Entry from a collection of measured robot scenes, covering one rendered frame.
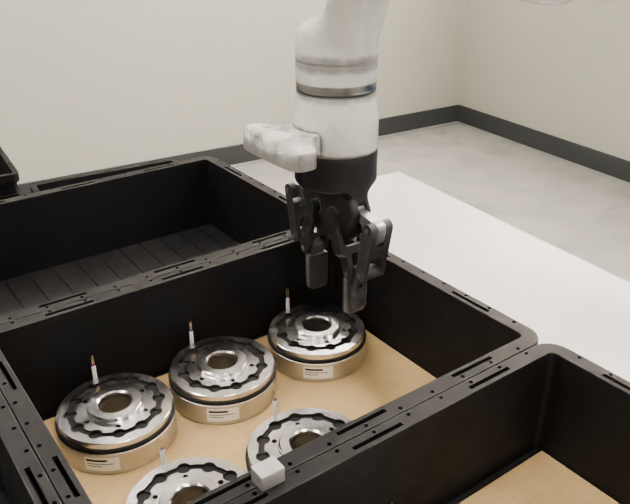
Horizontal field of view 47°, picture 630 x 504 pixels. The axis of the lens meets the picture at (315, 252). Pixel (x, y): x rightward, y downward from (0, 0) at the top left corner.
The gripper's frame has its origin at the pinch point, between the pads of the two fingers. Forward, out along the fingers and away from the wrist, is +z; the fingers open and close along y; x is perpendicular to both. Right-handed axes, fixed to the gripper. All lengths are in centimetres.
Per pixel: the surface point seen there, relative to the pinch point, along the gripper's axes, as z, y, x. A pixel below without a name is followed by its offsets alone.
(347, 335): 6.6, 0.1, -1.8
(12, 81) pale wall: 34, 275, -34
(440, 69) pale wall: 56, 261, -272
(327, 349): 7.0, -0.3, 1.1
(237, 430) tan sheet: 9.8, -2.7, 13.1
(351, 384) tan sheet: 9.8, -3.3, 0.3
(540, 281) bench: 23, 14, -53
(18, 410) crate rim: -0.2, -2.2, 30.6
